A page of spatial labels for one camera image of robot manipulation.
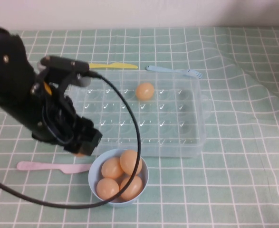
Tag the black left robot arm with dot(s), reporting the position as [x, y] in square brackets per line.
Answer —
[8, 83]

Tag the green checkered tablecloth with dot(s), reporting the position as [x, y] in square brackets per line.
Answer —
[236, 166]

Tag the yellow plastic knife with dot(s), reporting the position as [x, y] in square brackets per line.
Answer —
[115, 66]

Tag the tan egg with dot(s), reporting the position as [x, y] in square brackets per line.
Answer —
[107, 189]
[133, 190]
[145, 91]
[79, 155]
[110, 169]
[128, 162]

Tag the clear plastic egg box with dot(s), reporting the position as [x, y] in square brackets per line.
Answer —
[172, 133]

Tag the pink plastic knife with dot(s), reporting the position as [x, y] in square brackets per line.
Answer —
[46, 166]

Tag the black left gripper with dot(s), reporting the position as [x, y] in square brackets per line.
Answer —
[63, 118]

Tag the light blue plastic fork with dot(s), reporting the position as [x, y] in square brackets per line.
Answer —
[163, 70]

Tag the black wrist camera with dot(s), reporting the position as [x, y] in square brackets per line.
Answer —
[65, 63]

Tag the light blue bowl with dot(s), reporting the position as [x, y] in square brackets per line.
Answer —
[91, 183]

